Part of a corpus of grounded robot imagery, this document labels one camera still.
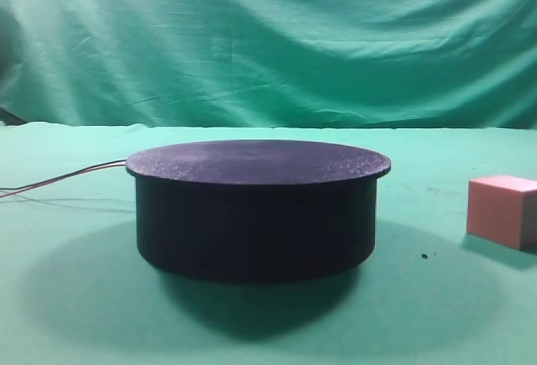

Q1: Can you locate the black round turntable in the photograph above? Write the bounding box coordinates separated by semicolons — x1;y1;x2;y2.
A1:
125;139;391;284

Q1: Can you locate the pink cube block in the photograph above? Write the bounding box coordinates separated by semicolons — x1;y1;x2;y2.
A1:
466;175;536;251

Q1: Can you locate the green backdrop cloth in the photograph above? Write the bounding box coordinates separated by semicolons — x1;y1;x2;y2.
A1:
1;0;536;128

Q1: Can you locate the red turntable wire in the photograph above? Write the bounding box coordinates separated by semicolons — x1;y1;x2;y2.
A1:
0;163;128;199

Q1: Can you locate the black turntable wire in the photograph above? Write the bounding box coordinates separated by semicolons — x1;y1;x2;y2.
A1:
0;159;128;193

